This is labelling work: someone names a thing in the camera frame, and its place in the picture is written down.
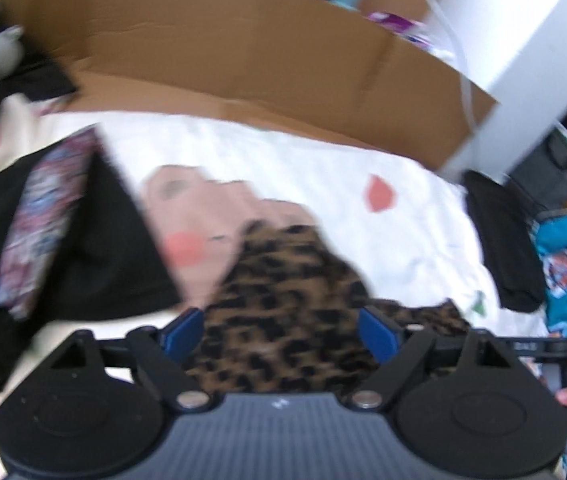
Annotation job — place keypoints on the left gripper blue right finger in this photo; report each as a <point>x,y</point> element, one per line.
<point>381,336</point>

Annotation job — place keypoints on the brown cardboard sheet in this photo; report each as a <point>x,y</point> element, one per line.
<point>300,66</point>

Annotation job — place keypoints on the black folded garment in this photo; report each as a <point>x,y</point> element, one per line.
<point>508,251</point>

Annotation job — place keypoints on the purple white plastic bag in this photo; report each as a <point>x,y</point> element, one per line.
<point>410,30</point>

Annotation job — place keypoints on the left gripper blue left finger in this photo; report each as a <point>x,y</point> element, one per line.
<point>179,338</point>

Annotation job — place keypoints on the black garment with patterned panel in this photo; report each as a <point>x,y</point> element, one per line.
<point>73,246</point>

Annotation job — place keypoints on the white cartoon print duvet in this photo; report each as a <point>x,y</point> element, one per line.
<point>406,231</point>

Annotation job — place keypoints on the leopard print garment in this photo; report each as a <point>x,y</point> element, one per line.
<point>285,319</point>

